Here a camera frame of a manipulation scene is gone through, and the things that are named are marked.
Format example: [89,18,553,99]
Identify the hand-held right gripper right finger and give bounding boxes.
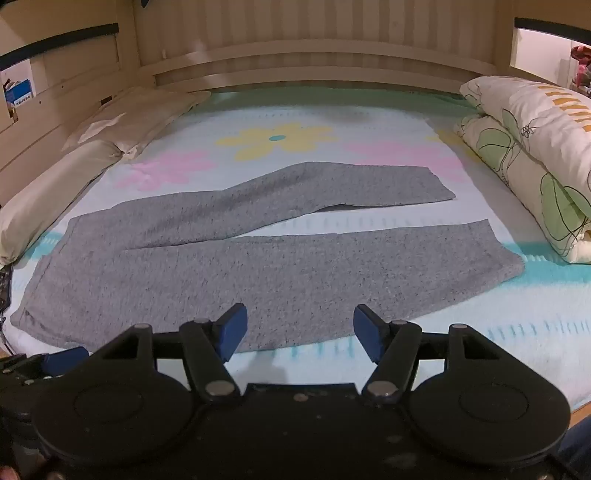
[353,305,506,403]

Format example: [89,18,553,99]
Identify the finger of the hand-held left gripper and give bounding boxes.
[0,346,90,385]

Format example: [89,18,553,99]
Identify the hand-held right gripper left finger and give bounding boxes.
[95,303,249,403]

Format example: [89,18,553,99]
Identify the grey pants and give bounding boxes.
[10,161,526,354]

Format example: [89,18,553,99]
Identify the dark patterned cloth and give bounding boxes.
[0,263,14,356]

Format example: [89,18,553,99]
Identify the long beige pillow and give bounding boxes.
[0,138,123,266]

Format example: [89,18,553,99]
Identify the floral bed sheet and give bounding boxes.
[0,90,591,416]

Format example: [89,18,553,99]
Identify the flat cream pillow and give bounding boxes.
[62,87,211,160]

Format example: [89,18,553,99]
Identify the person's blue clothing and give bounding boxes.
[554,422,591,480]

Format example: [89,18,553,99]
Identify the folded floral quilt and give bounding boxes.
[452,76,591,266]

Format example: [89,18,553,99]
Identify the blue box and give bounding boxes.
[0,60,35,112]

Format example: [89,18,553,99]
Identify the black shelf trim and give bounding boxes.
[514,17,591,41]
[0,23,119,58]

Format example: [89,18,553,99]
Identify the pink toy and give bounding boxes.
[570,45,591,88]

